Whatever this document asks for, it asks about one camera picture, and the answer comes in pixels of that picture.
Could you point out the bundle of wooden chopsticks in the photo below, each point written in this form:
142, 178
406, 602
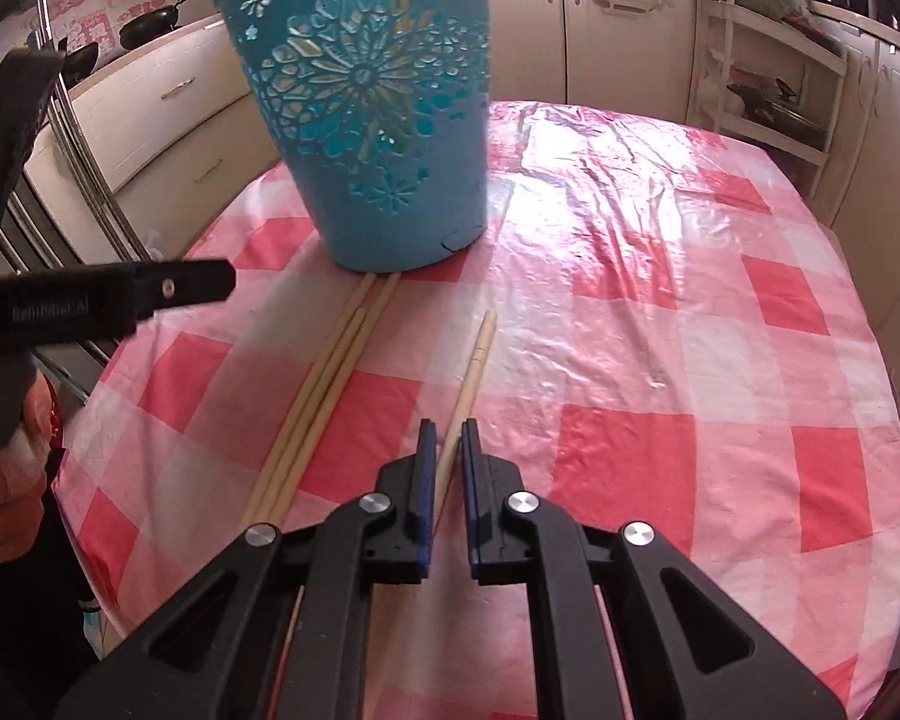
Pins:
322, 390

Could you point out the black frying pan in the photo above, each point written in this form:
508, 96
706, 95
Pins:
150, 26

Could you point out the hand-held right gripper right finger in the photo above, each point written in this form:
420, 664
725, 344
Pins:
471, 495

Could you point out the white rolling cart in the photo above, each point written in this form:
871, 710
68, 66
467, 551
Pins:
720, 52

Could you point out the red white checkered tablecloth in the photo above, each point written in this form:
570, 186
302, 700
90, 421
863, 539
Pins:
645, 390

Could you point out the white panelled drawer cabinet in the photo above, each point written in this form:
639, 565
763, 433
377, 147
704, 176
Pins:
892, 127

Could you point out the metal sliding door frame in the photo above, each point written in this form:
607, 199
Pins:
75, 135

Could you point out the single wooden chopstick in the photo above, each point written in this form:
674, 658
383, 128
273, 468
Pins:
474, 364

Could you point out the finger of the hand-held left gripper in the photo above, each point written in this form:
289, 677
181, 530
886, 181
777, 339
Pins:
195, 281

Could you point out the pink wall stickers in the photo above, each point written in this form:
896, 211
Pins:
82, 22

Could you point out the white stove cabinet with drawers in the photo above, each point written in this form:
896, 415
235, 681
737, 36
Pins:
165, 127

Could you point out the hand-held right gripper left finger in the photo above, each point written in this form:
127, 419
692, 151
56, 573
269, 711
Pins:
422, 495

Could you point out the person's left hand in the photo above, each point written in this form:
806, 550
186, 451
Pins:
7, 495

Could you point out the blue perforated plastic bucket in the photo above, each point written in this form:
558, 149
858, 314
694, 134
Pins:
360, 165

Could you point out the dark pot with lid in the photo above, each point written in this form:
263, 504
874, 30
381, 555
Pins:
787, 116

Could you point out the white sink base cabinet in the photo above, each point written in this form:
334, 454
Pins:
525, 30

